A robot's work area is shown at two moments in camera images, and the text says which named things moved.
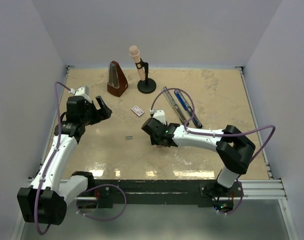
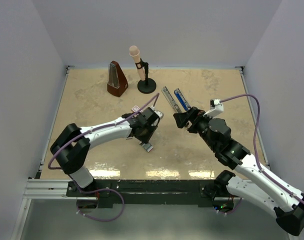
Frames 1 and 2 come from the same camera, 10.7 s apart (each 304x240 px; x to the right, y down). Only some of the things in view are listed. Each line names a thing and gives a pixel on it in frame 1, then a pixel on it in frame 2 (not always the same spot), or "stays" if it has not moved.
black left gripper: [102, 114] to [145, 139]
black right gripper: [154, 141] to [194, 114]
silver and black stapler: [174, 106] stays
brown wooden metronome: [117, 83] stays
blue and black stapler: [188, 109] stays
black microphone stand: [148, 85] stays
